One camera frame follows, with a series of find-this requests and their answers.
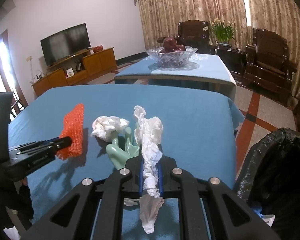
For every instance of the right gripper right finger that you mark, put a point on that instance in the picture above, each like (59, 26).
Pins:
(209, 209)

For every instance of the dark wooden right armchair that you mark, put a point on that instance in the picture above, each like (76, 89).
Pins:
(268, 64)

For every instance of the black flat television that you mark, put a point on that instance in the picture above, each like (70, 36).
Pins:
(65, 43)

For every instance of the beige patterned curtains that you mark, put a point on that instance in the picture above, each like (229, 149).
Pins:
(161, 17)

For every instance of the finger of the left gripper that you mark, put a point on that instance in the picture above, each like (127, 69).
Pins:
(57, 143)

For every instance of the red apples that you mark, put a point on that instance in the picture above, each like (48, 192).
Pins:
(170, 45)

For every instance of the glass fruit bowl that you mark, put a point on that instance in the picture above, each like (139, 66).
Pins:
(175, 59)

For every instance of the dark side table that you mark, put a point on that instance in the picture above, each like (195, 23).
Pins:
(234, 59)

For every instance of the orange foam fruit net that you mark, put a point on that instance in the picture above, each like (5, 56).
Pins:
(73, 128)

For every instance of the blue near tablecloth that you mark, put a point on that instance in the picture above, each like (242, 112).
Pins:
(198, 133)

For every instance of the dark wooden armchair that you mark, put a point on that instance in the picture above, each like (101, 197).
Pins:
(193, 33)
(268, 64)

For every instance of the green potted plant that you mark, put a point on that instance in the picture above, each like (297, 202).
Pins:
(223, 31)

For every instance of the black lined trash bin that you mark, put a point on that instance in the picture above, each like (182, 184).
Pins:
(269, 180)

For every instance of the red bowl on cabinet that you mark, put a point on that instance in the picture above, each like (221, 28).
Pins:
(97, 49)

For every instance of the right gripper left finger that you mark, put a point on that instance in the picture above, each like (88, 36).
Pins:
(92, 209)

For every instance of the blue tablecloth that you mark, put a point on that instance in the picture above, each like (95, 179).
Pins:
(198, 133)
(203, 71)

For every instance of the wooden tv cabinet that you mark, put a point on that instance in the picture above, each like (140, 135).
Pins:
(78, 69)

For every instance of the white tissue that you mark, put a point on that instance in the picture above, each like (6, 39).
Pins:
(148, 136)
(104, 126)

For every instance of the dark wooden left armchair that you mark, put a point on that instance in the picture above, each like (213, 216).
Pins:
(193, 33)

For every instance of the blue far tablecloth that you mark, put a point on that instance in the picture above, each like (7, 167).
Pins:
(203, 71)

